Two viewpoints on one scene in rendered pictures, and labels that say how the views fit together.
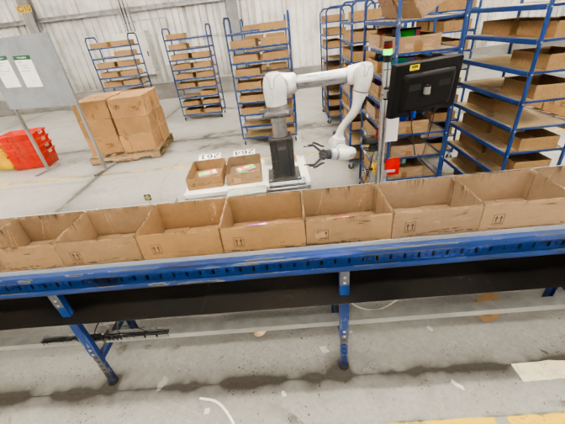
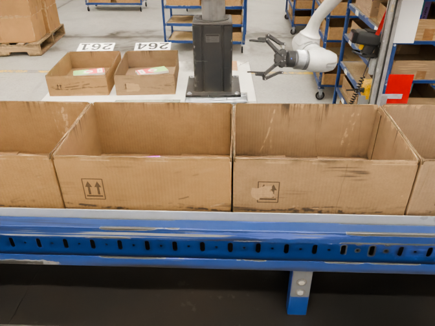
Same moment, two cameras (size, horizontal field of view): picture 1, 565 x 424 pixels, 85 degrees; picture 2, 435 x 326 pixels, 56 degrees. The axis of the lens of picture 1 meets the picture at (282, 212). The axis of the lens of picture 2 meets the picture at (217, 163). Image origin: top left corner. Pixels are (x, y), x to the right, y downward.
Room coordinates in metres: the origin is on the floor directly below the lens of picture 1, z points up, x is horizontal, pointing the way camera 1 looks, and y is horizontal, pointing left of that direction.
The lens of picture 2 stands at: (0.40, -0.06, 1.50)
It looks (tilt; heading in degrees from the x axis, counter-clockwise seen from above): 32 degrees down; 0
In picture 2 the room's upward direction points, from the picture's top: 1 degrees counter-clockwise
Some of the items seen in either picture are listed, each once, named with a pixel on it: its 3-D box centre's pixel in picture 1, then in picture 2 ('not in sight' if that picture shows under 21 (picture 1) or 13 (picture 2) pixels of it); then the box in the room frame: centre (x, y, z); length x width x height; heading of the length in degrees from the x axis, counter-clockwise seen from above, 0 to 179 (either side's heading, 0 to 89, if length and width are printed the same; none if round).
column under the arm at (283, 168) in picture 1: (282, 155); (213, 54); (2.32, -0.05, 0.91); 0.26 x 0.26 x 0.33; 89
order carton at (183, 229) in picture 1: (188, 229); (4, 153); (1.32, 0.49, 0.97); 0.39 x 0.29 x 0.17; 87
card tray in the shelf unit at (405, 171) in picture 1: (398, 163); (400, 92); (2.61, -1.13, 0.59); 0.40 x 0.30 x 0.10; 175
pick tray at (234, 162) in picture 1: (245, 168); (149, 71); (2.42, 0.27, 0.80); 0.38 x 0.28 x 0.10; 1
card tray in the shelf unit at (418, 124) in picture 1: (402, 120); (416, 20); (2.62, -1.12, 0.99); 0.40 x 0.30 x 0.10; 174
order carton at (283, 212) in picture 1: (265, 222); (155, 156); (1.30, 0.09, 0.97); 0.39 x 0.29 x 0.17; 87
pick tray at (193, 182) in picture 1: (208, 173); (87, 72); (2.41, 0.59, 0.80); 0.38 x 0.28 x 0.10; 1
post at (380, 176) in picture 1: (382, 134); (388, 28); (1.99, -0.72, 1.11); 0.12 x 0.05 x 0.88; 87
